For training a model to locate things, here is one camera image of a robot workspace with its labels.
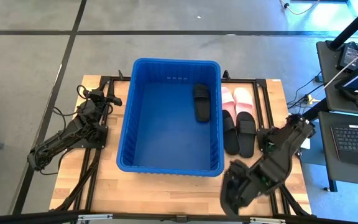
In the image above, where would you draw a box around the black diagonal pole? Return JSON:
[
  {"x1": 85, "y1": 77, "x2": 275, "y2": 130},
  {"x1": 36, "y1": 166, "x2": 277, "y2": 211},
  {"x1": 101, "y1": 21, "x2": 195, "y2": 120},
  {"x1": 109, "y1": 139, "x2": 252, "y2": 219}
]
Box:
[
  {"x1": 327, "y1": 0, "x2": 358, "y2": 51},
  {"x1": 303, "y1": 98, "x2": 329, "y2": 123}
]

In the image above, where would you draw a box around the black side desk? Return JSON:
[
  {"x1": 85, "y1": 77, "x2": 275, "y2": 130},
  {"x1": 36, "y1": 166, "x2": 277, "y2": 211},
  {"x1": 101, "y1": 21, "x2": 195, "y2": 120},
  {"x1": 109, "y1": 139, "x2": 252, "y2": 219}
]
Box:
[
  {"x1": 318, "y1": 111, "x2": 358, "y2": 193},
  {"x1": 316, "y1": 40, "x2": 358, "y2": 116}
]

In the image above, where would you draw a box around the white floor cable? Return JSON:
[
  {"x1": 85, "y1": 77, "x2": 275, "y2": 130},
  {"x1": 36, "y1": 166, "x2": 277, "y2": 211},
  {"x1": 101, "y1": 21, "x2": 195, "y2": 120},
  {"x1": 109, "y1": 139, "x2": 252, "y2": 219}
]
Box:
[{"x1": 278, "y1": 0, "x2": 321, "y2": 16}]

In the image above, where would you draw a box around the black floor cable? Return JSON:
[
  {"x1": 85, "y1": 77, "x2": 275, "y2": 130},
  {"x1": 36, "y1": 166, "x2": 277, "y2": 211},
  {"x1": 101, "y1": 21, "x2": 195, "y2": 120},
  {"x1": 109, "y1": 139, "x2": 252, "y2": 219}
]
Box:
[{"x1": 287, "y1": 70, "x2": 324, "y2": 108}]

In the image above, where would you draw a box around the white paper sheet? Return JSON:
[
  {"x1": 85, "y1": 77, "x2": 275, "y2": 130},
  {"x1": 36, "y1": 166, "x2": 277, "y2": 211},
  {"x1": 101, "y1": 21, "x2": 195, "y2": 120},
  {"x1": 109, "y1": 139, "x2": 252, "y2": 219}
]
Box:
[{"x1": 300, "y1": 136, "x2": 311, "y2": 151}]

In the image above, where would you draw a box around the thin white cable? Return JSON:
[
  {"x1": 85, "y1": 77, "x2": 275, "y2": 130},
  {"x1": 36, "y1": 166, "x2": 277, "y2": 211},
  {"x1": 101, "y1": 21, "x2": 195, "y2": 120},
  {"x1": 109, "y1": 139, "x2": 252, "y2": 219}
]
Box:
[{"x1": 323, "y1": 42, "x2": 358, "y2": 90}]

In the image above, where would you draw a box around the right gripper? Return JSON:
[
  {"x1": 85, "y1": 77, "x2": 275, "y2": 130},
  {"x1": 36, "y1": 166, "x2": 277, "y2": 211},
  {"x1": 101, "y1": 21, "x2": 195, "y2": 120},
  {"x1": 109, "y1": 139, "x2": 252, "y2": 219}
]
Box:
[{"x1": 224, "y1": 161, "x2": 262, "y2": 212}]

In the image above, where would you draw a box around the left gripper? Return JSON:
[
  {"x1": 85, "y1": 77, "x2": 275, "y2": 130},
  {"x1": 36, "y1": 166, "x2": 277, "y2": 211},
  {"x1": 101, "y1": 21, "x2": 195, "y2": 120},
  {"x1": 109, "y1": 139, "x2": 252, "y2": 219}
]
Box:
[{"x1": 85, "y1": 83, "x2": 123, "y2": 110}]

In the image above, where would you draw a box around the black aluminium table frame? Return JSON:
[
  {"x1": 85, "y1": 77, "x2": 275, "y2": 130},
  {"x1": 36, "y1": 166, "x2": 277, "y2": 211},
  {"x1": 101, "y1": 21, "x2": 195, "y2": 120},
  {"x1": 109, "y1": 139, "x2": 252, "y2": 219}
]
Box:
[{"x1": 54, "y1": 70, "x2": 312, "y2": 217}]

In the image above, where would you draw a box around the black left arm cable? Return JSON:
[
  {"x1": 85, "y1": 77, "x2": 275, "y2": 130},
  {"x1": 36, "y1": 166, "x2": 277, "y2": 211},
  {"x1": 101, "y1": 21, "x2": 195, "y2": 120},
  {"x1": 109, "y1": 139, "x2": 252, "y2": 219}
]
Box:
[{"x1": 40, "y1": 84, "x2": 90, "y2": 175}]

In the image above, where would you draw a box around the black laptop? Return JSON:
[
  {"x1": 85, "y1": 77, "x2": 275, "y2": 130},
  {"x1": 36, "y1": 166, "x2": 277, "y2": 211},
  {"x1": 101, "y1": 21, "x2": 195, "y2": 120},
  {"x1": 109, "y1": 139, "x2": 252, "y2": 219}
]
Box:
[{"x1": 330, "y1": 123, "x2": 358, "y2": 170}]

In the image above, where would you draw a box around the silver beam bracket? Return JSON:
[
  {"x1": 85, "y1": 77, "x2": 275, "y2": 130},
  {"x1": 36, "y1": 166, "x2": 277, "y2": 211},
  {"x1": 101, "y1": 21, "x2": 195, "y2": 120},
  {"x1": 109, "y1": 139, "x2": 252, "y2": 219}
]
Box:
[
  {"x1": 249, "y1": 217, "x2": 287, "y2": 224},
  {"x1": 77, "y1": 213, "x2": 114, "y2": 222}
]

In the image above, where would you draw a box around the blue plastic bin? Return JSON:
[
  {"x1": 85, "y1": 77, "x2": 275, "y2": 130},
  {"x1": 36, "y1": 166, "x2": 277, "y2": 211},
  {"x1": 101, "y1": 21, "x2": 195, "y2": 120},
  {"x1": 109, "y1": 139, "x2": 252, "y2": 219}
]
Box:
[{"x1": 116, "y1": 57, "x2": 226, "y2": 177}]

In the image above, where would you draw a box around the black power adapter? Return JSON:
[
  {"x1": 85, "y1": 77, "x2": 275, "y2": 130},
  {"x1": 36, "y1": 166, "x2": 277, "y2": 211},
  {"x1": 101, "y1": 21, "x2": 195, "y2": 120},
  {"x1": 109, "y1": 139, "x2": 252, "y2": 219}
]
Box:
[{"x1": 336, "y1": 42, "x2": 358, "y2": 72}]

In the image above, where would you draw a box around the pink slide sandal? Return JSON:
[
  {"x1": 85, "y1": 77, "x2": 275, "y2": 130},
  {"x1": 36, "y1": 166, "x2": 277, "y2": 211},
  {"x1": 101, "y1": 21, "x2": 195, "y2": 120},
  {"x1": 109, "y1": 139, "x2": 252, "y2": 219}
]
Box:
[
  {"x1": 232, "y1": 86, "x2": 254, "y2": 115},
  {"x1": 221, "y1": 86, "x2": 237, "y2": 124}
]

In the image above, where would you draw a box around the black foreground beam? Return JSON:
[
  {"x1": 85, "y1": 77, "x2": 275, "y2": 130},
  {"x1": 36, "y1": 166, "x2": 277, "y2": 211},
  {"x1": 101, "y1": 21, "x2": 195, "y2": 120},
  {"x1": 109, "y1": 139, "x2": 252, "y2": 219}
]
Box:
[{"x1": 0, "y1": 210, "x2": 358, "y2": 224}]

